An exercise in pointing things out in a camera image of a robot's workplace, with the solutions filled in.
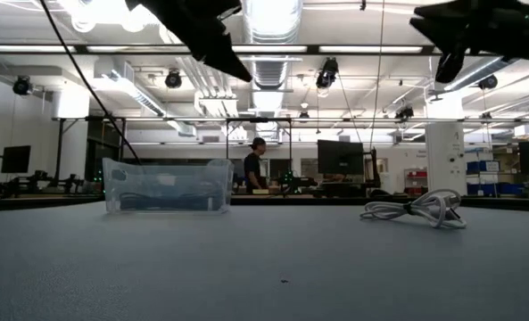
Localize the blue storage bins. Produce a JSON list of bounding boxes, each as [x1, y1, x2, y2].
[[466, 160, 523, 196]]

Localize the silver ventilation duct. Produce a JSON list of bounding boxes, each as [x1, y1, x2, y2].
[[240, 0, 304, 144]]

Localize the purple USB-C cable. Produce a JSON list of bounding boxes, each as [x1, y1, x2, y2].
[[117, 191, 219, 212]]

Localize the black background rig frame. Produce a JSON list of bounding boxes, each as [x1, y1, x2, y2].
[[225, 116, 293, 191]]

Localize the thin black hanging cable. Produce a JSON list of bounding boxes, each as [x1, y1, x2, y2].
[[38, 0, 144, 167]]

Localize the grey-blue table mat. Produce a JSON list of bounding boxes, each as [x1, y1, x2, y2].
[[0, 202, 529, 321]]

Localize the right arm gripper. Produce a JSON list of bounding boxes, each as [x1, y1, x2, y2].
[[408, 0, 529, 85]]

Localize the white USB-C cable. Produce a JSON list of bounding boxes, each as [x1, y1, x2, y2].
[[359, 187, 468, 230]]

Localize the background robot arms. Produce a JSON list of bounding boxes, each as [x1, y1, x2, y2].
[[4, 169, 87, 196]]

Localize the red storage bins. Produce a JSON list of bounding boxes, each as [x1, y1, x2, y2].
[[405, 169, 428, 193]]

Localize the white square column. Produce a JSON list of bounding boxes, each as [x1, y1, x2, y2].
[[425, 121, 468, 196]]

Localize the clear plastic container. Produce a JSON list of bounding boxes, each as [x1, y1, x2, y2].
[[101, 156, 235, 216]]

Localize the black ceiling spotlight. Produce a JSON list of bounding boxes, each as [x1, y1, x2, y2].
[[394, 104, 416, 121], [477, 73, 500, 91], [163, 68, 184, 90], [315, 56, 341, 91], [12, 75, 34, 96]]

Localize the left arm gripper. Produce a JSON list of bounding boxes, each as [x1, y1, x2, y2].
[[125, 0, 253, 84]]

